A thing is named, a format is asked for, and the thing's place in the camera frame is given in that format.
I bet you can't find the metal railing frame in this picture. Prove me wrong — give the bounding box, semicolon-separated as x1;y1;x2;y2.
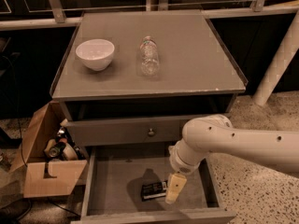
0;0;299;31

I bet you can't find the cardboard box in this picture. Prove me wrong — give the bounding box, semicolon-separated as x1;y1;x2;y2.
9;102;88;198

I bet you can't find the white cup in box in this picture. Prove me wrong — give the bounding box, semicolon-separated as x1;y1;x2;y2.
63;143;78;161

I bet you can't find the white ceramic bowl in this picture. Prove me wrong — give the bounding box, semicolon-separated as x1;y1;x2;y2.
76;39;115;71

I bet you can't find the round metal drawer knob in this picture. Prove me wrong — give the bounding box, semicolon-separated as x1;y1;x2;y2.
148;128;155;137

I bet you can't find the grey drawer cabinet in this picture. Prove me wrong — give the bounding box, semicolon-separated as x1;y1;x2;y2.
50;10;249;156

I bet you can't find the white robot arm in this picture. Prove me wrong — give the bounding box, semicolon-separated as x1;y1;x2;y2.
165;114;299;204

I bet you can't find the grey open middle drawer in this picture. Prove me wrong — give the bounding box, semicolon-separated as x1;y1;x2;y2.
71;143;235;224

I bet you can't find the dark can in box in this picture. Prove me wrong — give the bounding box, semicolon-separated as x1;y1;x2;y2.
49;142;66;158

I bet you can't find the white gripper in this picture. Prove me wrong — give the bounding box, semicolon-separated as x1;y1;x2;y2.
165;140;207;204

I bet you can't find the grey top drawer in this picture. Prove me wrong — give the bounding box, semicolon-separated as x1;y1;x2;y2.
64;113;232;147

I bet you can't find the clear plastic water bottle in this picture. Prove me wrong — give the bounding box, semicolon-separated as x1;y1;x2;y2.
139;36;160;77

